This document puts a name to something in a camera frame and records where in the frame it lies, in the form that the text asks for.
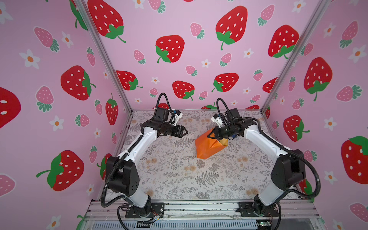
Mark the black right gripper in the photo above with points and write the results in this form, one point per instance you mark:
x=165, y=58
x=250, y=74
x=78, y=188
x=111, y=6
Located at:
x=218, y=132

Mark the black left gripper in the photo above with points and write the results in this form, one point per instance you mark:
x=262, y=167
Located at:
x=179, y=130

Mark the yellow orange wrapping paper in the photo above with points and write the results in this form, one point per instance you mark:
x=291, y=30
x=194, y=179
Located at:
x=206, y=147

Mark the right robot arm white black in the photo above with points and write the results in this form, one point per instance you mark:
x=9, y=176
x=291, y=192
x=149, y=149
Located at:
x=289, y=168

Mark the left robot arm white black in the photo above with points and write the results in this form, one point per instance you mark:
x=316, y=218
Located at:
x=122, y=179

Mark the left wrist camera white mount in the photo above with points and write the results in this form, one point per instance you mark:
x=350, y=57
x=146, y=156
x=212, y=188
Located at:
x=177, y=115

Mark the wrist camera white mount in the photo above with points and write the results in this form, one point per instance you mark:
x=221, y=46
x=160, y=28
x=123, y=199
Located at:
x=217, y=120
x=177, y=115

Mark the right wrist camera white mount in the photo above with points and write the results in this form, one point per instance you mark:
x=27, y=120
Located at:
x=217, y=120

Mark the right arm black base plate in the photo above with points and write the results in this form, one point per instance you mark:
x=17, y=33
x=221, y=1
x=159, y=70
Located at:
x=256, y=209

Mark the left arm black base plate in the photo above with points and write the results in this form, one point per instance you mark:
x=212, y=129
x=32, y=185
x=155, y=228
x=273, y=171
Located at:
x=151, y=210

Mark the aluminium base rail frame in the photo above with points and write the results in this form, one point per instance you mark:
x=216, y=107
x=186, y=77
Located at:
x=205, y=214

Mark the left aluminium corner post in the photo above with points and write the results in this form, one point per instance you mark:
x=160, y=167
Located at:
x=83, y=9

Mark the aluminium corner post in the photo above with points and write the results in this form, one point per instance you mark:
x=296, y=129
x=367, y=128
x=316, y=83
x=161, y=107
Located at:
x=315, y=18
x=83, y=9

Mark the right aluminium corner post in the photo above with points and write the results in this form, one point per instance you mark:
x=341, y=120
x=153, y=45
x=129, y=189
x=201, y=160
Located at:
x=315, y=18

